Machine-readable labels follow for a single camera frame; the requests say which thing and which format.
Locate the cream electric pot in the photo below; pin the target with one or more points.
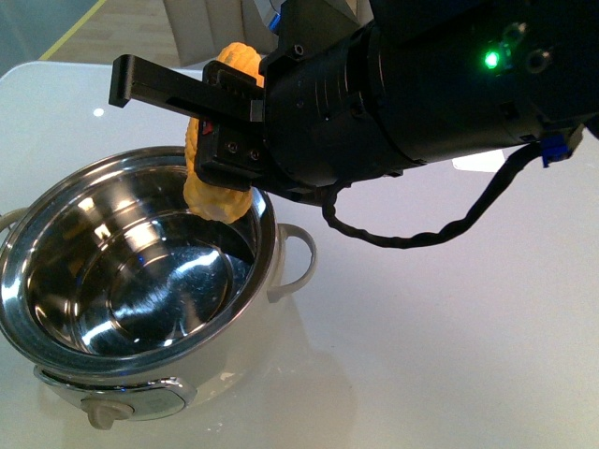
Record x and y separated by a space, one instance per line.
130 306

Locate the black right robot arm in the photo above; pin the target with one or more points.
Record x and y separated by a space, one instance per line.
422 82

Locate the beige chair left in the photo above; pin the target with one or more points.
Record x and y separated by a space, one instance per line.
201 29

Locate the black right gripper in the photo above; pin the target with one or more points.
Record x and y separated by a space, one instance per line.
319 124

